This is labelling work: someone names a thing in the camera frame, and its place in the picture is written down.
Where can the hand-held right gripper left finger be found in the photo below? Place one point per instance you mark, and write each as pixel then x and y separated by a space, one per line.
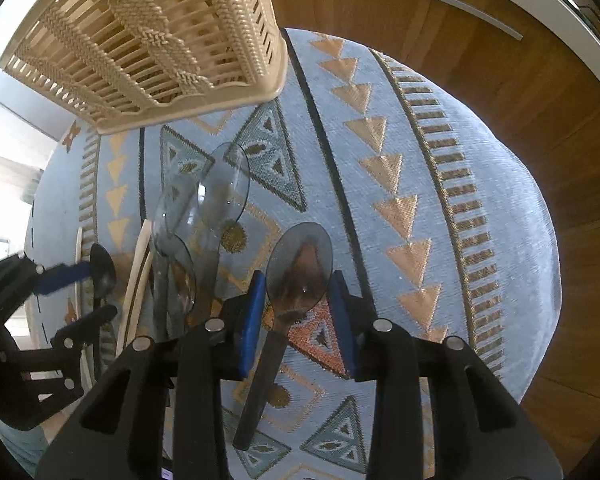
pixel 252 325

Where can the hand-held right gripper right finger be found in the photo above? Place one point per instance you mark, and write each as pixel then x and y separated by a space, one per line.
pixel 342 325

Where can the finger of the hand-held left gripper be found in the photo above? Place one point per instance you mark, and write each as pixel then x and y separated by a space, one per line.
pixel 62 277
pixel 87 322

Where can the small black spoon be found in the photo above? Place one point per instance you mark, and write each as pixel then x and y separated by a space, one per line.
pixel 102 270

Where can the beige plastic utensil basket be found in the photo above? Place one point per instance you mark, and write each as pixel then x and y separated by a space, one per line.
pixel 145 35

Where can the person's teal clothing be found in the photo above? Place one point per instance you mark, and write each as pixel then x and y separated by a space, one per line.
pixel 22 447

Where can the patterned blue tablecloth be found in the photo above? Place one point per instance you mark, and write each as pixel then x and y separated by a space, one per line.
pixel 380 110

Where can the wooden kitchen cabinet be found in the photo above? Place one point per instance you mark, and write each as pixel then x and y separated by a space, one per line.
pixel 530 110

